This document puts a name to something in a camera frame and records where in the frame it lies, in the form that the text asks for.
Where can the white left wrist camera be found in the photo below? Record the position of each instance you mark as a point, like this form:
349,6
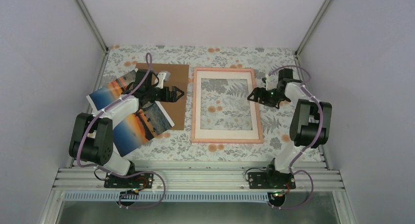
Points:
162,77

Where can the grey slotted cable duct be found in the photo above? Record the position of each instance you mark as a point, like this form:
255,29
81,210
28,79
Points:
170,196

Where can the aluminium corner post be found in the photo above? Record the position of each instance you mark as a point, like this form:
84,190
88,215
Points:
315,22
92,25

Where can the aluminium corner post right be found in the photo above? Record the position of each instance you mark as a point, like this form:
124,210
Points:
315,22

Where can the pink wooden picture frame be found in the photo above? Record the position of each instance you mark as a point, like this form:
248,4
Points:
227,105

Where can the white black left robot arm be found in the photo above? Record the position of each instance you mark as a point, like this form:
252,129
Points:
92,142

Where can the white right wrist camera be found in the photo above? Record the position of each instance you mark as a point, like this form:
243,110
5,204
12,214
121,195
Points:
269,84

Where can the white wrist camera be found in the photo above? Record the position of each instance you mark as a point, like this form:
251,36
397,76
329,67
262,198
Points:
269,84
162,77

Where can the sunset photo print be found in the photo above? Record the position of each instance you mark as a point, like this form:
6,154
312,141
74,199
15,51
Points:
133,126

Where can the brown cardboard backing board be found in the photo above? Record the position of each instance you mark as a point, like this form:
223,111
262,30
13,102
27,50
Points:
166,83

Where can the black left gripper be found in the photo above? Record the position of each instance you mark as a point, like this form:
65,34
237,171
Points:
165,98

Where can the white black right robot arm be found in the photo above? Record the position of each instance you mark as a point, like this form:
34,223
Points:
310,124

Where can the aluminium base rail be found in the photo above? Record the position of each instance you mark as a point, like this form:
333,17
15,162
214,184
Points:
204,176

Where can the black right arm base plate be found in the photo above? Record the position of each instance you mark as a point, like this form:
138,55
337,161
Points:
276,180

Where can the clear acrylic sheet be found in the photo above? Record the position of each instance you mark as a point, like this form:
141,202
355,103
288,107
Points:
224,105

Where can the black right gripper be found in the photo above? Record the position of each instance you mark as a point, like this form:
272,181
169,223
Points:
262,99

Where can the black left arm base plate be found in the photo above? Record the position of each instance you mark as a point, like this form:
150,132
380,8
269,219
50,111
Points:
137,182

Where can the aluminium corner post left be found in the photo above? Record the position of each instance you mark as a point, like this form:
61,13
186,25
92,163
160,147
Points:
92,25

